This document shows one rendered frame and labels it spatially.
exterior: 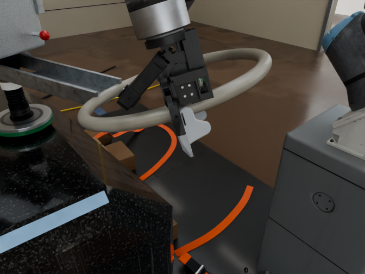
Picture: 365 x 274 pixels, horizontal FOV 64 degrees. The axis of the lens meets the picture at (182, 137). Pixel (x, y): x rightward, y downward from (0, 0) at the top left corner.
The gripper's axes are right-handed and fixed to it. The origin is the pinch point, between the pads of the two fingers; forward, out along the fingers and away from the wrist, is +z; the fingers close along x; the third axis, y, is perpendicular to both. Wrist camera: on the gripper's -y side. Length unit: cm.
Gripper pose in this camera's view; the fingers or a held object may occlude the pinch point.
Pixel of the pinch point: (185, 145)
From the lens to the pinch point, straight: 55.4
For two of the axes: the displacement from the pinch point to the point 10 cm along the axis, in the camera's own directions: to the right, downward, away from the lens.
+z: 2.7, 8.8, 3.9
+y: 9.6, -2.6, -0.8
